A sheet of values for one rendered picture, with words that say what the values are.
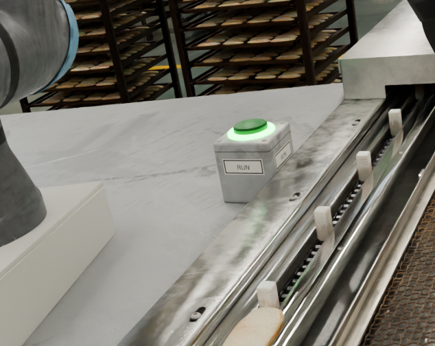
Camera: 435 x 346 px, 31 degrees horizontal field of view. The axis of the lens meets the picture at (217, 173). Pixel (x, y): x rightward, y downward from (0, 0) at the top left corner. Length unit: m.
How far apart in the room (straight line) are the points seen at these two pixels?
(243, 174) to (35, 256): 0.27
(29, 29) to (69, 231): 0.21
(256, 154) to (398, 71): 0.27
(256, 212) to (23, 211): 0.23
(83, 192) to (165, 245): 0.11
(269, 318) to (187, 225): 0.29
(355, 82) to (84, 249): 0.45
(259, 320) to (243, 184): 0.32
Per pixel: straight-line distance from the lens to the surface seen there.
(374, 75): 1.07
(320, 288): 0.64
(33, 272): 0.75
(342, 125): 0.99
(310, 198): 0.81
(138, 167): 1.10
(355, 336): 0.52
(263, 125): 0.90
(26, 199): 0.79
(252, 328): 0.60
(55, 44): 0.88
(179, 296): 0.66
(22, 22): 0.85
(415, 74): 1.06
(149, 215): 0.93
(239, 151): 0.88
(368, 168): 0.87
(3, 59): 0.81
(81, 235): 0.83
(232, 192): 0.91
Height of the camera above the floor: 1.18
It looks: 21 degrees down
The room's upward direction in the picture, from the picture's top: 11 degrees counter-clockwise
